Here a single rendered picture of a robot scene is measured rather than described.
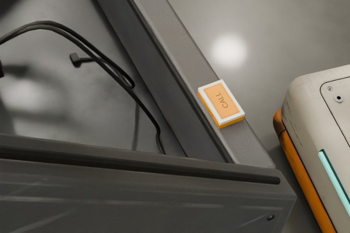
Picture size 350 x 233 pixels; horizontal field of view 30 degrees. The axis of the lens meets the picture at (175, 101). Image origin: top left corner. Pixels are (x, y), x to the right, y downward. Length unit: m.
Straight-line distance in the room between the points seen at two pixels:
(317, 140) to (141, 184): 1.11
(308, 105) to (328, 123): 0.07
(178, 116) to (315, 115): 0.82
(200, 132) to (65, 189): 0.33
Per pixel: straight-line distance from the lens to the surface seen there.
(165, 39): 0.75
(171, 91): 0.77
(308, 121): 1.57
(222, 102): 0.69
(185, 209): 0.53
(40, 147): 0.42
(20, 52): 0.91
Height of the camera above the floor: 1.52
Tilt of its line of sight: 55 degrees down
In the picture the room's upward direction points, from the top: 5 degrees clockwise
